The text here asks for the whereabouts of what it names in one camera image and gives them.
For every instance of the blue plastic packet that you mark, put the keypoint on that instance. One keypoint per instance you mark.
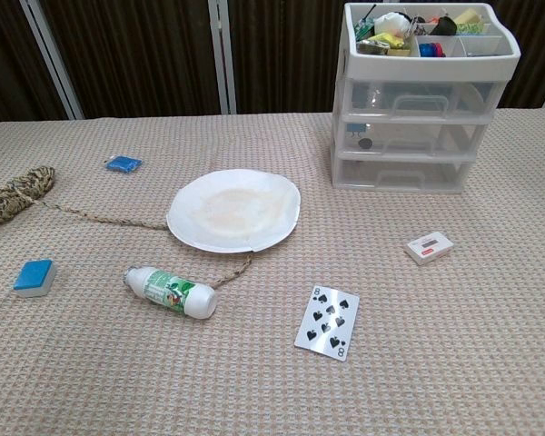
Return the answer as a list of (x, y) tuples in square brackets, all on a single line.
[(122, 164)]

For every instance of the white bottle green label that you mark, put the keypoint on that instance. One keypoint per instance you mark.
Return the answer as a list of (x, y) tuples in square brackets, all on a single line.
[(200, 302)]

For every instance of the yellow sponge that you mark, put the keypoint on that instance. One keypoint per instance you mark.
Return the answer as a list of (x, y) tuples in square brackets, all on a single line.
[(468, 16)]

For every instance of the blue red plastic rings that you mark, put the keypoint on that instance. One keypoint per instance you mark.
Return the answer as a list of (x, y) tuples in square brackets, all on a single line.
[(429, 49)]

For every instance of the eight of spades card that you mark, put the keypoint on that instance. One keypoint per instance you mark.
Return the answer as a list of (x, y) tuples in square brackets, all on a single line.
[(327, 324)]

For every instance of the small orange red item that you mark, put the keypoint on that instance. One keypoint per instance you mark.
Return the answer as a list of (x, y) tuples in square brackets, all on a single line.
[(431, 20)]

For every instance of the blue white mahjong tile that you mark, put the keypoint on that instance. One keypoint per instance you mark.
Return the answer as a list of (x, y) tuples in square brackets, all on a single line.
[(32, 274)]

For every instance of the white paper plate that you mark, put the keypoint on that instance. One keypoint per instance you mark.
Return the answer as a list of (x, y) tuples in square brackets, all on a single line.
[(231, 213)]

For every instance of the small white box red label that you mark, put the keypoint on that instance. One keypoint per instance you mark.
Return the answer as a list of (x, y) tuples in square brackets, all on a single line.
[(429, 249)]

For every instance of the green patterned packet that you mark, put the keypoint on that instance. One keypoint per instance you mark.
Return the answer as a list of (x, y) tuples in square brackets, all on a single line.
[(472, 28)]

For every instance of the white plastic drawer unit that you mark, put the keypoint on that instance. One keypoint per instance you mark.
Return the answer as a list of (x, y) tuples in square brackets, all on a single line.
[(436, 64)]

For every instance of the blue binder clip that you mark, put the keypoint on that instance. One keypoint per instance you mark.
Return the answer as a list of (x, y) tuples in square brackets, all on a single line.
[(356, 129)]

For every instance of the shiny foil wrapped item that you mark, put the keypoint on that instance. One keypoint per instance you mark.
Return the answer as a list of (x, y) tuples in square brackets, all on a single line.
[(372, 46)]

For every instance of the silver binder clips bunch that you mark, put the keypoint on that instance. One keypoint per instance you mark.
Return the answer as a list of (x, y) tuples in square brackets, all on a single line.
[(413, 26)]

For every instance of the black pleated curtain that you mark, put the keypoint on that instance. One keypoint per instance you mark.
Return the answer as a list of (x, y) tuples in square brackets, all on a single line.
[(141, 54)]

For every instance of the beige woven tablecloth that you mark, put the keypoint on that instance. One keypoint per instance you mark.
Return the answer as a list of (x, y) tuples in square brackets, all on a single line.
[(254, 386)]

